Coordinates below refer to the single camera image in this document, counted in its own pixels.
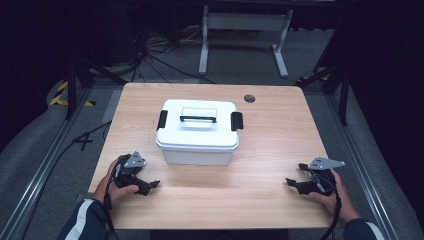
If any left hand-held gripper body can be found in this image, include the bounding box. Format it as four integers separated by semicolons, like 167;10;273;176
113;150;148;190

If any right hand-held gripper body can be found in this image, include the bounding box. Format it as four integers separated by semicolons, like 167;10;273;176
295;156;346;197

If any person's left hand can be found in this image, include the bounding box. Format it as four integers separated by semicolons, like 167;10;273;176
93;158;140;211

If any person's right hand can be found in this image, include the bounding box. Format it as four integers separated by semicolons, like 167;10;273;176
307;169;362;225

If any white plastic storage box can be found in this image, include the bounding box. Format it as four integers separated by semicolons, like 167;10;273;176
162;145;236;167

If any black cross tape mark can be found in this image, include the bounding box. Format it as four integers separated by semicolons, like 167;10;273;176
72;132;95;152

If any white box lid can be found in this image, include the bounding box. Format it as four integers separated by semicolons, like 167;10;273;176
155;98;245;153

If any black metal stand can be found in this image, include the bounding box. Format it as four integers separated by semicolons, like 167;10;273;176
295;61;352;127
64;54;129;120

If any yellow black floor tape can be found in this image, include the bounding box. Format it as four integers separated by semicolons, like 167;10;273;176
49;80;97;108

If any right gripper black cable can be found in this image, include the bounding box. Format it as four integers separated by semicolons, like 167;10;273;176
308;169;343;240

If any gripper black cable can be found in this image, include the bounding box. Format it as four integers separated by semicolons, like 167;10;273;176
308;169;343;240
103;162;122;240

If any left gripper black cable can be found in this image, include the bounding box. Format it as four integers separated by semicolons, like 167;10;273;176
103;162;122;240

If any aluminium floor rail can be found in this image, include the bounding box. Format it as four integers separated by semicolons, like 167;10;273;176
0;85;93;240
326;93;403;240

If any black floor cable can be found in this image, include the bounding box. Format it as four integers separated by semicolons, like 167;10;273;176
19;120;113;240

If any black lid carry handle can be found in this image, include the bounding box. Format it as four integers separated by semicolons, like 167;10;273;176
179;115;218;124

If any tangle of black floor cables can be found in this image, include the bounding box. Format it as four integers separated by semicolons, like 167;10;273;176
128;6;218;85

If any white metal desk frame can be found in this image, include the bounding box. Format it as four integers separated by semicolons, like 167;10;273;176
198;4;295;79

